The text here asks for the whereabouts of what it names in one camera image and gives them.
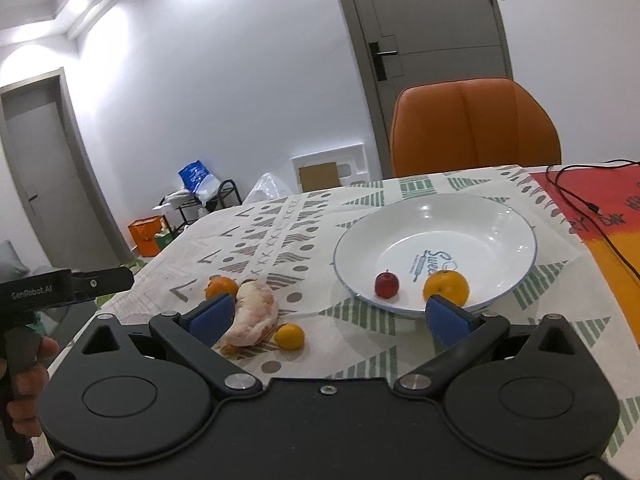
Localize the large orange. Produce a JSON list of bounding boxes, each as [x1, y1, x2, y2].
[[423, 270, 470, 308]]

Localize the peeled pomelo segment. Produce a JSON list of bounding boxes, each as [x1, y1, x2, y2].
[[219, 281, 280, 356]]

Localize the small dark red fruit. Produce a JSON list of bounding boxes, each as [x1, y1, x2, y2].
[[374, 271, 399, 299]]

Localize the small yellow mandarin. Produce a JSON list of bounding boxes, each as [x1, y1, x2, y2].
[[273, 323, 305, 351]]

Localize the person's left hand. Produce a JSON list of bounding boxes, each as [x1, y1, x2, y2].
[[6, 364, 49, 438]]

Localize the grey sofa cushion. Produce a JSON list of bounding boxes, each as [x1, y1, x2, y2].
[[0, 240, 29, 283]]

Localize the small orange mandarin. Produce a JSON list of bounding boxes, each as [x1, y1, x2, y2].
[[205, 275, 239, 300]]

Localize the white enamel plate blue rim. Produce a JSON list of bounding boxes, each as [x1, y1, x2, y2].
[[333, 194, 537, 318]]

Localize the grey interior door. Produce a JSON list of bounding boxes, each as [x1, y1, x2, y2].
[[1, 68, 131, 271]]

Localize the patterned white tablecloth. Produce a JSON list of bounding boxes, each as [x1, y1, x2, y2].
[[44, 164, 640, 476]]

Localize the orange shopping bag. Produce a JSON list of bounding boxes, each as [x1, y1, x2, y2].
[[128, 216, 165, 258]]

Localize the black metal rack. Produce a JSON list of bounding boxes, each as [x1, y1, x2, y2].
[[153, 179, 242, 230]]

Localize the blue plastic bag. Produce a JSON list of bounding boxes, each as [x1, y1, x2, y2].
[[178, 160, 221, 204]]

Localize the translucent plastic bag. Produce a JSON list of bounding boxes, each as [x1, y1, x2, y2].
[[243, 172, 293, 205]]

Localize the white foam packaging with cardboard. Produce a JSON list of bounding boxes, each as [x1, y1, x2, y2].
[[291, 143, 371, 192]]

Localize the red orange printed mat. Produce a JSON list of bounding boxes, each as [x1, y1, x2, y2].
[[528, 159, 639, 334]]

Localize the orange leather chair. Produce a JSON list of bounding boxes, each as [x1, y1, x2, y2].
[[390, 78, 562, 178]]

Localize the grey entrance door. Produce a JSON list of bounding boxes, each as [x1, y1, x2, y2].
[[340, 0, 513, 178]]

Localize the black cable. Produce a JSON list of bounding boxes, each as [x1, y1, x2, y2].
[[544, 158, 640, 286]]

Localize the black door lock handle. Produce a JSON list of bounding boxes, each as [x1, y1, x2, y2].
[[368, 41, 398, 81]]

